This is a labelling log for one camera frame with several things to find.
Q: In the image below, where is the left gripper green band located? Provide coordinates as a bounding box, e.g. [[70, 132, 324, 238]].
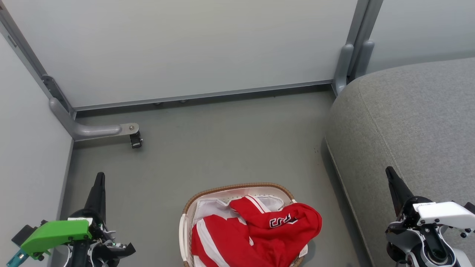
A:
[[11, 172, 136, 261]]

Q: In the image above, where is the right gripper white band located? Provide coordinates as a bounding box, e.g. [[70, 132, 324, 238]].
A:
[[385, 166, 475, 238]]

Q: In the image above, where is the red jersey with lettering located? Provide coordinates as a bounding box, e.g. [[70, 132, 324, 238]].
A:
[[229, 195, 322, 267]]

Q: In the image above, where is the grey fabric sofa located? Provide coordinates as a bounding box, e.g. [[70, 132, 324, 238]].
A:
[[325, 57, 475, 267]]

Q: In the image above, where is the grey partition leg with plate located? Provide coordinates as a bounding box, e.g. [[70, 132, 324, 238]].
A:
[[49, 97, 140, 142]]

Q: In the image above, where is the grey rounded partition foot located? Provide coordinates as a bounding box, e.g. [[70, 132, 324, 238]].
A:
[[332, 44, 355, 96], [353, 40, 375, 79]]

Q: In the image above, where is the white laundry basket woven rim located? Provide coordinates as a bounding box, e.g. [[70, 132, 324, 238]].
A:
[[179, 182, 308, 267]]

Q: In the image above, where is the black cable teal connector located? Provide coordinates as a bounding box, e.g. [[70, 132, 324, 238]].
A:
[[6, 248, 29, 267]]

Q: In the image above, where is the grey metal partition bottom rail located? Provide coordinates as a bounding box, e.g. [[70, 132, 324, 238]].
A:
[[73, 79, 333, 112]]

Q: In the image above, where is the grey metal partition post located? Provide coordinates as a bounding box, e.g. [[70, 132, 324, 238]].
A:
[[345, 0, 384, 80], [0, 4, 76, 119]]

